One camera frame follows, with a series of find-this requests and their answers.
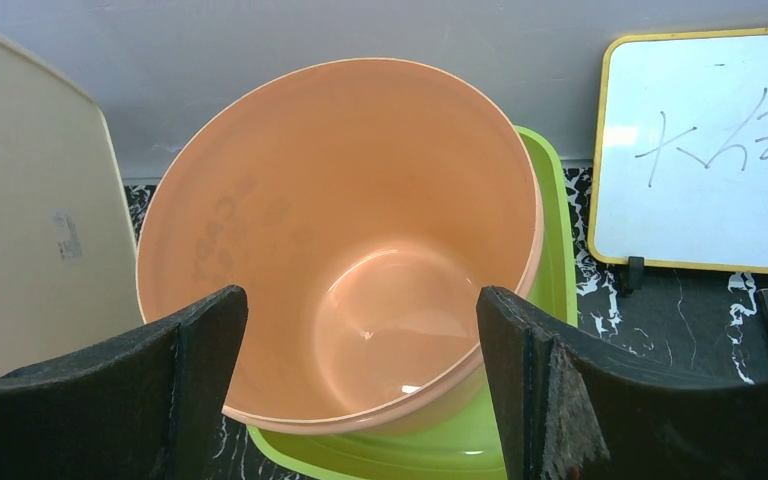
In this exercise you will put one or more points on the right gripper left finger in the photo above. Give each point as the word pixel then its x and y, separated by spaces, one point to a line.
pixel 142 405

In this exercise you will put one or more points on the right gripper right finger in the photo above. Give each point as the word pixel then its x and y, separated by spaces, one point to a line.
pixel 569 405

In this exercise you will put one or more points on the cream perforated storage basket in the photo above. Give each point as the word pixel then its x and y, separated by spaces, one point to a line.
pixel 67 243

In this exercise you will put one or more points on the orange plastic bucket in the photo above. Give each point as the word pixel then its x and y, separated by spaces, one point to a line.
pixel 361 204

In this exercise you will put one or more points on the green plastic tray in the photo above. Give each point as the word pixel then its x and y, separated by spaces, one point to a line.
pixel 467 445

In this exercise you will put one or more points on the black marbled table mat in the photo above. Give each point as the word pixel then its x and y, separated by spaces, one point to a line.
pixel 704 321

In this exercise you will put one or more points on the small whiteboard yellow frame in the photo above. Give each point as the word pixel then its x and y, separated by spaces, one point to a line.
pixel 681 154

